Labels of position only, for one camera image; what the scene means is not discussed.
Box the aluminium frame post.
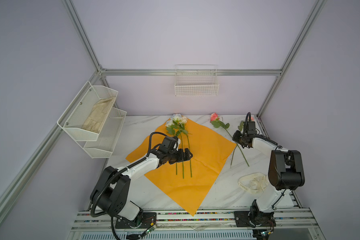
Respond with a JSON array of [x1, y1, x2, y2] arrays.
[[257, 0, 327, 118], [62, 0, 102, 72]]

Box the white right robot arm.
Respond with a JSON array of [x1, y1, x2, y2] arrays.
[[232, 113, 305, 228]]

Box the aluminium frame crossbar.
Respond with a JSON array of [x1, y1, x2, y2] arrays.
[[102, 69, 282, 76]]

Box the aluminium frame post left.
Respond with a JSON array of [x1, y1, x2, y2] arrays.
[[62, 0, 102, 72]]

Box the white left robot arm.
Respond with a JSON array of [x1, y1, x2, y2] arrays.
[[90, 132, 193, 240]]

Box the cream printed ribbon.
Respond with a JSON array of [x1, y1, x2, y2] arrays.
[[238, 172, 270, 195]]

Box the aluminium frame post right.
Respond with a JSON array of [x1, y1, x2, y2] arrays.
[[257, 0, 327, 118]]

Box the orange wrapping paper sheet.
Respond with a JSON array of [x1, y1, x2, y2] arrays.
[[129, 115, 236, 216]]

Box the white wire wall basket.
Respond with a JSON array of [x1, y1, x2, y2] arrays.
[[175, 65, 220, 97]]

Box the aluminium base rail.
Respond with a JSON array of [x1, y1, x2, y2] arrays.
[[68, 208, 325, 240]]

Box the upper white mesh shelf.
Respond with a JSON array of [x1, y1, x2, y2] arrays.
[[57, 82, 118, 142]]

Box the beige cloth glove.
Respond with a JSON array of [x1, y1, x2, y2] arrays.
[[82, 97, 116, 134]]

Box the cream fake rose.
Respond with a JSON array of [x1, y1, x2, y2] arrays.
[[180, 116, 193, 178]]

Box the lower white mesh shelf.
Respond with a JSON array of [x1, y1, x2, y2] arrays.
[[83, 108, 127, 159]]

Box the white mesh shelf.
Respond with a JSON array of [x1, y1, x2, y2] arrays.
[[83, 108, 127, 159], [57, 82, 118, 142]]

